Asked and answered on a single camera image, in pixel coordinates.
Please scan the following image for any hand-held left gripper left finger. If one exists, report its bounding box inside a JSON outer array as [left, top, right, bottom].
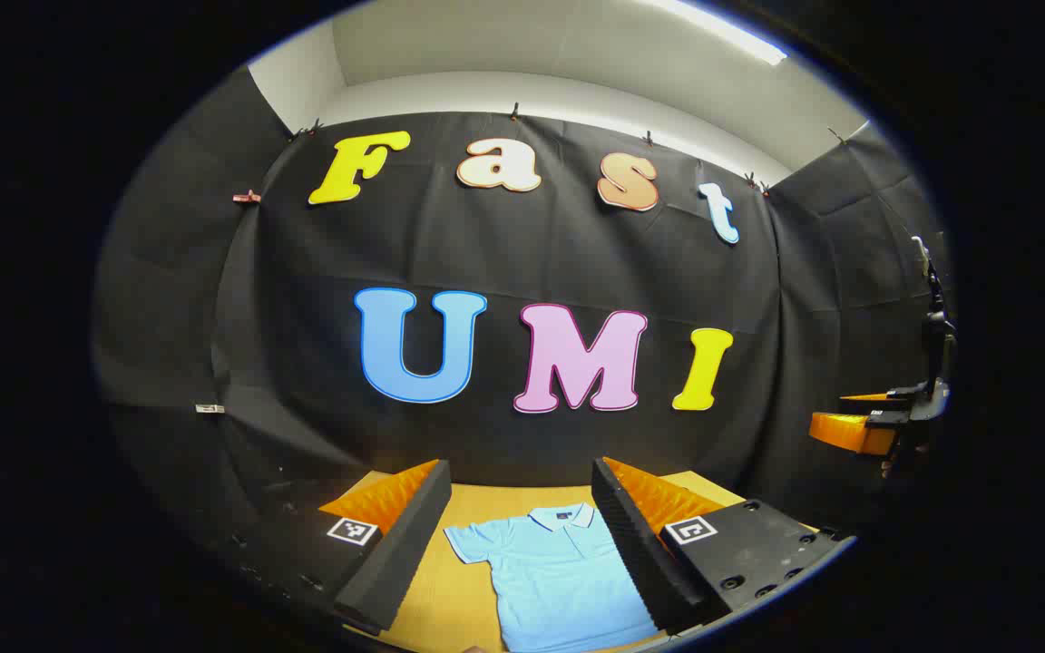
[[230, 459, 454, 635]]

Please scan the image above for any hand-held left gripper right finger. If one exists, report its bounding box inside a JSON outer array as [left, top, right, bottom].
[[591, 456, 855, 636]]

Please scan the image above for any light blue polo T-shirt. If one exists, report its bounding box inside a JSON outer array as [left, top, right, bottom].
[[444, 503, 660, 653]]

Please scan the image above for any black backdrop cloth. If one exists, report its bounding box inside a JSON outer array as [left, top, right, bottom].
[[92, 68, 959, 550]]

